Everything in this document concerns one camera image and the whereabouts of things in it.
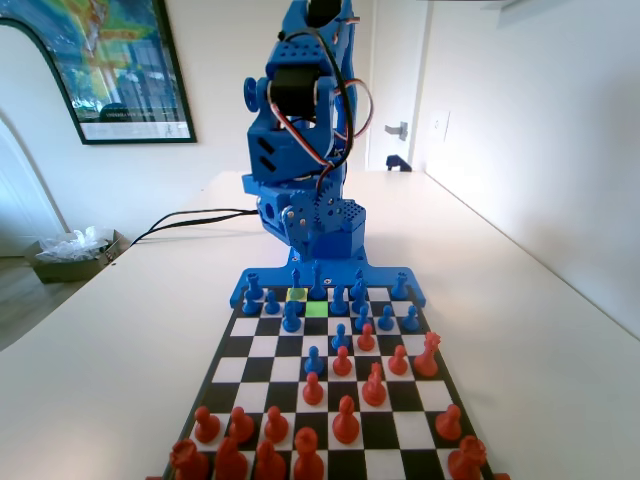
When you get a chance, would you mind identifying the black and white chessboard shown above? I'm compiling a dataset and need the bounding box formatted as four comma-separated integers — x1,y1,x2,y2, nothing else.
172,285,496,480

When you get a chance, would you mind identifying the black power cable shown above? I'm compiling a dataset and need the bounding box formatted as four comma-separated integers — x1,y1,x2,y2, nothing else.
130,207,261,246
144,209,261,236

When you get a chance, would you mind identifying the cardboard box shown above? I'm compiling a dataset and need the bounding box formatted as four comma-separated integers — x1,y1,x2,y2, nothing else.
25,228,132,285

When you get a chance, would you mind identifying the white door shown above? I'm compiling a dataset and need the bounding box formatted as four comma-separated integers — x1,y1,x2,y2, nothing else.
367,0,431,172

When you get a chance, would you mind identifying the clear plastic bag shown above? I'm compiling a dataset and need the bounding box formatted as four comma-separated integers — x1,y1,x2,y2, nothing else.
37,225,115,262

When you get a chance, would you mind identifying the framed map poster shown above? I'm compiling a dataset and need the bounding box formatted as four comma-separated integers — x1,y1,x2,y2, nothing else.
0,0,198,146

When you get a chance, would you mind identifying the blue base plate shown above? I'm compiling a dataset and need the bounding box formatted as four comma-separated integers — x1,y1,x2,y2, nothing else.
228,244,427,309

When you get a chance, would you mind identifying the red chess rook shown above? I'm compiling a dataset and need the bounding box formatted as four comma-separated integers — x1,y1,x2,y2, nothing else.
447,434,489,480
168,438,210,480

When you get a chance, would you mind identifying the white light switch plate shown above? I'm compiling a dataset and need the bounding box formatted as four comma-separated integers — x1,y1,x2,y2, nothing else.
428,109,451,146

